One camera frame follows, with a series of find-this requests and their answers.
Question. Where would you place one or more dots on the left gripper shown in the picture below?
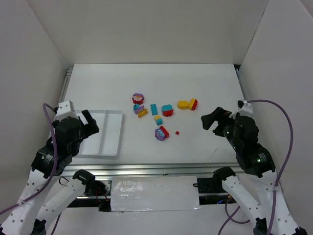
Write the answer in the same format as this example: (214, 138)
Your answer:
(83, 127)

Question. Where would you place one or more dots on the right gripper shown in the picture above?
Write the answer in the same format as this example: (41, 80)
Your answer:
(220, 124)

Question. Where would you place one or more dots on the red long brick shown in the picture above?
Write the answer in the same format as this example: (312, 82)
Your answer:
(166, 133)

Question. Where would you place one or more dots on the teal frog brick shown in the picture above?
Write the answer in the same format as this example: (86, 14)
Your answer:
(167, 107)

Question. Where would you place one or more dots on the purple paw brick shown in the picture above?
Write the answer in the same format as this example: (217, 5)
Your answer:
(159, 134)

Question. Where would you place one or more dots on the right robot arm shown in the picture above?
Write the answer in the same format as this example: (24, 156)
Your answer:
(269, 214)

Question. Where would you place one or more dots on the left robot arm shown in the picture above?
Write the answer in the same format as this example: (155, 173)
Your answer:
(33, 214)

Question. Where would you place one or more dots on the white divided tray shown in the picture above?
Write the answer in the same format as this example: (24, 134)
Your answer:
(105, 143)

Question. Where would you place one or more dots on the yellow round brick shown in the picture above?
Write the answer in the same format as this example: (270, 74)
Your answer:
(182, 104)

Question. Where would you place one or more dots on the teal purple brick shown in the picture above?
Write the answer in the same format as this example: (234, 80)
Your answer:
(138, 108)

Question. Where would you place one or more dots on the yellow striped brick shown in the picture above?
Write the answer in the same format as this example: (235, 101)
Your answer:
(142, 112)

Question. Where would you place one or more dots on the purple red flower brick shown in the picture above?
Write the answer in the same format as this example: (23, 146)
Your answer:
(138, 98)

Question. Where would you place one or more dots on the yellow teal small brick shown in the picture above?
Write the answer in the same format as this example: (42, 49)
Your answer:
(158, 120)

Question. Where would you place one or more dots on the teal flat brick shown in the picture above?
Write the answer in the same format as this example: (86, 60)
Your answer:
(153, 109)

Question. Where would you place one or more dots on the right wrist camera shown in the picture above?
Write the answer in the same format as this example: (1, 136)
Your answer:
(244, 109)

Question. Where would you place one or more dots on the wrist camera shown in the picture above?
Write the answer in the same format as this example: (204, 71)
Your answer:
(244, 109)
(65, 110)

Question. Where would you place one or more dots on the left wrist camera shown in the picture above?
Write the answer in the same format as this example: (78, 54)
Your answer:
(65, 110)

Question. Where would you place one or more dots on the aluminium frame rail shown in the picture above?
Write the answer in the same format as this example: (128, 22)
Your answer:
(135, 170)

